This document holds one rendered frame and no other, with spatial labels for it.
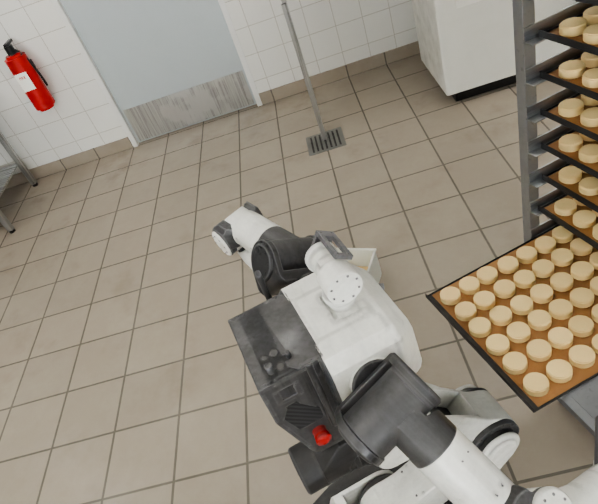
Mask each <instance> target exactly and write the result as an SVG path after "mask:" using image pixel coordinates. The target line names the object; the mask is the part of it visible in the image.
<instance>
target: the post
mask: <svg viewBox="0 0 598 504"><path fill-rule="evenodd" d="M512 7H513V28H514V48H515V69H516V90H517V110H518V131H519V152H520V173H521V193H522V214H523V235H524V243H525V242H527V241H528V240H530V239H532V238H531V231H530V229H532V228H534V227H536V226H538V225H540V219H539V217H537V216H535V215H534V214H532V213H531V212H530V205H529V203H530V202H532V201H534V200H535V199H537V198H539V188H537V189H536V188H535V187H533V186H532V185H530V184H529V178H528V174H529V173H531V172H533V171H535V170H536V169H538V157H536V158H535V157H534V156H532V155H530V154H528V151H527V142H529V141H531V140H533V139H534V138H536V137H538V134H537V123H536V124H534V123H532V122H530V121H528V120H526V108H527V107H529V106H531V105H533V104H535V103H536V102H537V92H536V86H535V87H533V86H530V85H528V84H526V83H525V71H524V70H526V69H528V68H530V67H532V66H534V65H536V49H535V46H531V45H528V44H525V43H523V28H525V27H528V26H530V25H532V24H534V23H535V6H534V0H533V1H529V0H512Z"/></svg>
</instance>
